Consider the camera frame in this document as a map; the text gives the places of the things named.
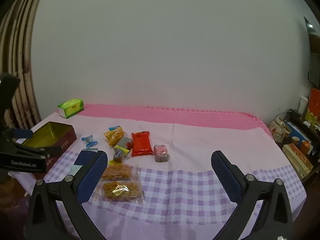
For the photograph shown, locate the dark candy yellow wrapper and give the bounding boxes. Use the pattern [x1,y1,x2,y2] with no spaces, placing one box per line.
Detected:
[109,145,130,165]

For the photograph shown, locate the clear pastry packet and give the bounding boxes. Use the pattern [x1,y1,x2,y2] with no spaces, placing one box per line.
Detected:
[101,164,139,181]
[94,180,145,204]

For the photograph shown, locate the long patterned box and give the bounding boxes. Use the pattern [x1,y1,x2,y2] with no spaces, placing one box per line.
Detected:
[282,144,314,178]

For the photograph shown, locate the dark red tin box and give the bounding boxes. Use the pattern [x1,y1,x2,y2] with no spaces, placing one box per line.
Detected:
[21,121,77,174]

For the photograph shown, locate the red snack packet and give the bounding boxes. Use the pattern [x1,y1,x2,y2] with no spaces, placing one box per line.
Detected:
[131,131,154,157]

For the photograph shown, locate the grey snack packet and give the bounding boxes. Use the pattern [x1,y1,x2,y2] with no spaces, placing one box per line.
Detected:
[115,136,133,153]

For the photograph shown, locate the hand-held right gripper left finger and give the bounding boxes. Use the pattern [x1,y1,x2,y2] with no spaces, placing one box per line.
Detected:
[26,150,108,240]

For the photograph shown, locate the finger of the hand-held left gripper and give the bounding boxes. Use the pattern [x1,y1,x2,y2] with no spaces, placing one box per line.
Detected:
[2,127,34,143]
[15,142,62,159]

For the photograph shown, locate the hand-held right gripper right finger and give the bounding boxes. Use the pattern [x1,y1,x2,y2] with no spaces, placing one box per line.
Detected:
[211,151,294,240]

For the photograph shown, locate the yellow snack packet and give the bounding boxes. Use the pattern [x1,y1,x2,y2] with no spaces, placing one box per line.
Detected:
[104,127,125,146]

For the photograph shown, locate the dark wooden side table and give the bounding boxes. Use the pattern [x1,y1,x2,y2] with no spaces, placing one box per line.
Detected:
[267,109,320,188]

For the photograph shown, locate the green tissue box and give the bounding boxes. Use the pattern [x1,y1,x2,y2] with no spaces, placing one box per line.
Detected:
[57,99,85,119]

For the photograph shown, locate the black television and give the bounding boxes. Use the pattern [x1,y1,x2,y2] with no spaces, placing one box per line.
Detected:
[304,16,320,88]

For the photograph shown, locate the pink snack packet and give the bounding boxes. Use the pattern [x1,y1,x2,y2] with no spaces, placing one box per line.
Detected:
[153,144,170,162]

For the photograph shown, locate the floral teapot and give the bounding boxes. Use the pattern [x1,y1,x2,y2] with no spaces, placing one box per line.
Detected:
[269,117,288,143]

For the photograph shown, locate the red gift box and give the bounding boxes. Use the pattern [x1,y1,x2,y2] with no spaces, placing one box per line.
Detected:
[304,88,320,128]

